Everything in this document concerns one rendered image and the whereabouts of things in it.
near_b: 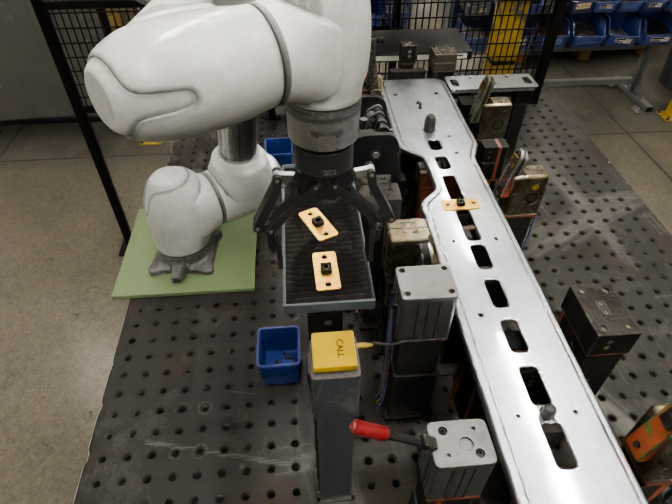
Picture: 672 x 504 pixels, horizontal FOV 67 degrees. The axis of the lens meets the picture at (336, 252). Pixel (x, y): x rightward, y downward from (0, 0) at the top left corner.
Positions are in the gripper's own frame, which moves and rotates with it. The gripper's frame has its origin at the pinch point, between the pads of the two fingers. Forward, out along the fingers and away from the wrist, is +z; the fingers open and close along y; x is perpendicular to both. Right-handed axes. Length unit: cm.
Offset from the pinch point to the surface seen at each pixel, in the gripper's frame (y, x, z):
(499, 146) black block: 54, 58, 20
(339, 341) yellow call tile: 0.6, -13.4, 4.2
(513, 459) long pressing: 25.1, -26.1, 19.7
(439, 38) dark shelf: 54, 124, 16
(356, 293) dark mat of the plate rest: 4.3, -4.9, 4.1
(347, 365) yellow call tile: 1.2, -17.4, 4.3
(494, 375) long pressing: 27.3, -11.8, 20.0
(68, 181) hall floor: -129, 202, 120
